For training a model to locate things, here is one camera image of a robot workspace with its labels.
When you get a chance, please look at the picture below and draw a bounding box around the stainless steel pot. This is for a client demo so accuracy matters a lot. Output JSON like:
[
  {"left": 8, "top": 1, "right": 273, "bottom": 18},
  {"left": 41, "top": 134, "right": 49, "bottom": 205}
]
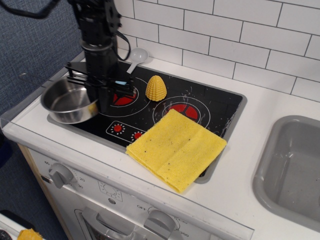
[{"left": 18, "top": 72, "right": 100, "bottom": 125}]

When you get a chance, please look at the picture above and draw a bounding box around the grey sink basin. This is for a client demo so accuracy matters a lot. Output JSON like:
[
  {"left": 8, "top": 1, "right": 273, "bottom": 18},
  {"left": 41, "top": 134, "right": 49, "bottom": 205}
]
[{"left": 253, "top": 115, "right": 320, "bottom": 232}]

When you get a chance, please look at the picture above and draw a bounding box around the white and blue spoon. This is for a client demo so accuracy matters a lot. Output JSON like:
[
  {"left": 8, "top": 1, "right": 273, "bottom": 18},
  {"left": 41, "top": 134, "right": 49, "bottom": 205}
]
[{"left": 115, "top": 47, "right": 149, "bottom": 87}]

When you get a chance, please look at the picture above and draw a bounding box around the black toy stove top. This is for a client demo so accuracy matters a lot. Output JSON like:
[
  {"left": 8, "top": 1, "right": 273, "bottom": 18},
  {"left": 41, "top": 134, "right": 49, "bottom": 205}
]
[{"left": 63, "top": 66, "right": 247, "bottom": 152}]

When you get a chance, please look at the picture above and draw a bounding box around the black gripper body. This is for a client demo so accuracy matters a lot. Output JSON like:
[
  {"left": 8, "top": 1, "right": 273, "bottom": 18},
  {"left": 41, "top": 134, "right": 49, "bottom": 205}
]
[{"left": 65, "top": 44, "right": 135, "bottom": 96}]

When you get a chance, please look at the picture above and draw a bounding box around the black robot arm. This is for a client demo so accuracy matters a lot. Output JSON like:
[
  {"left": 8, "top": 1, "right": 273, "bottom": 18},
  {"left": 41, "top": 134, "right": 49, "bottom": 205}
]
[{"left": 66, "top": 0, "right": 136, "bottom": 114}]

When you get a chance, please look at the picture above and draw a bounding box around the yellow towel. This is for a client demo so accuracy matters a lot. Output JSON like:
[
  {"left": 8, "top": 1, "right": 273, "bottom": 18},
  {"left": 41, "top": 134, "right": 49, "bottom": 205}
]
[{"left": 126, "top": 109, "right": 227, "bottom": 193}]

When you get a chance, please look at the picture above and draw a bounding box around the white toy oven front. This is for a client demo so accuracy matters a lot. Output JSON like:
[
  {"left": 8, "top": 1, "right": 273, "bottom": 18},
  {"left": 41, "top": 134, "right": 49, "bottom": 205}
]
[{"left": 29, "top": 150, "right": 242, "bottom": 240}]

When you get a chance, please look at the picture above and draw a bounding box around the grey right oven knob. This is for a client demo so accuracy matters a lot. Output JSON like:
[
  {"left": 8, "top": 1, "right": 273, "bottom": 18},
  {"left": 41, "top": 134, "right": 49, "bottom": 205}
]
[{"left": 143, "top": 210, "right": 176, "bottom": 240}]

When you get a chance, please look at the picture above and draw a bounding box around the yellow cloth bottom corner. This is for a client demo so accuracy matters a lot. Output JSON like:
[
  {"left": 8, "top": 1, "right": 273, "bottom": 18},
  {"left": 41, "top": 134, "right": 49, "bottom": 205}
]
[{"left": 17, "top": 228, "right": 43, "bottom": 240}]

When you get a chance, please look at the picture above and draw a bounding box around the yellow toy corn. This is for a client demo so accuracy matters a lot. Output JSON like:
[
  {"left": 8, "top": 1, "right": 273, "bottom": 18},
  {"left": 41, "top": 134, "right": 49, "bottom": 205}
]
[{"left": 145, "top": 75, "right": 167, "bottom": 102}]

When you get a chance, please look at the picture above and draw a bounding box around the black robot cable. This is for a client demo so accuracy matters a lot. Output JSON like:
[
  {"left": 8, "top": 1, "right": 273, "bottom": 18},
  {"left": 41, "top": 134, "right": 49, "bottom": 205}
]
[{"left": 0, "top": 0, "right": 61, "bottom": 20}]

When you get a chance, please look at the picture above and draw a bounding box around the grey oven knob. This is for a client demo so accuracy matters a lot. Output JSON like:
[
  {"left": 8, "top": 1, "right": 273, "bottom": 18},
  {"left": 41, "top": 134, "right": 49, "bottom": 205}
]
[
  {"left": 143, "top": 210, "right": 176, "bottom": 240},
  {"left": 48, "top": 163, "right": 74, "bottom": 189}
]

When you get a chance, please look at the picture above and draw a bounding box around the grey left oven knob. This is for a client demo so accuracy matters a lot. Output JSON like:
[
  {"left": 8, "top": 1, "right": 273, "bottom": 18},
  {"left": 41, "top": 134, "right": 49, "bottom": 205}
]
[{"left": 48, "top": 163, "right": 74, "bottom": 189}]

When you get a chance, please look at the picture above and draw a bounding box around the wooden side post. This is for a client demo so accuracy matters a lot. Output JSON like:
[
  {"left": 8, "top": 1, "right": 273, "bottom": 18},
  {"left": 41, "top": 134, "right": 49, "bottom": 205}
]
[{"left": 108, "top": 0, "right": 119, "bottom": 58}]

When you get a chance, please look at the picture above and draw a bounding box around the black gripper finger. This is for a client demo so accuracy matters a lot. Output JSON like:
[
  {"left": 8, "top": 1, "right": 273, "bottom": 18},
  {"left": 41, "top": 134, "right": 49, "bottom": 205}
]
[
  {"left": 98, "top": 87, "right": 116, "bottom": 113},
  {"left": 84, "top": 83, "right": 99, "bottom": 102}
]

